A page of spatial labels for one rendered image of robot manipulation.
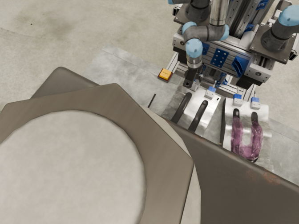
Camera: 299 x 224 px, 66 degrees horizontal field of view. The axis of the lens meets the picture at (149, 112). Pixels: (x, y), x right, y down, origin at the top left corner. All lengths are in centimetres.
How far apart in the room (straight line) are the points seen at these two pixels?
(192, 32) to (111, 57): 70
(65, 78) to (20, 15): 328
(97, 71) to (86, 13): 163
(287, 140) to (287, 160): 13
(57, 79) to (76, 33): 283
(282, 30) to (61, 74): 137
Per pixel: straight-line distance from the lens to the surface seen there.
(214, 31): 121
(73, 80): 16
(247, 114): 151
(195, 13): 153
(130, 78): 157
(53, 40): 301
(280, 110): 269
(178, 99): 140
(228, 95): 230
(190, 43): 112
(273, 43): 153
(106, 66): 164
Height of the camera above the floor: 214
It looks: 67 degrees down
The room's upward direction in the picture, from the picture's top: 1 degrees clockwise
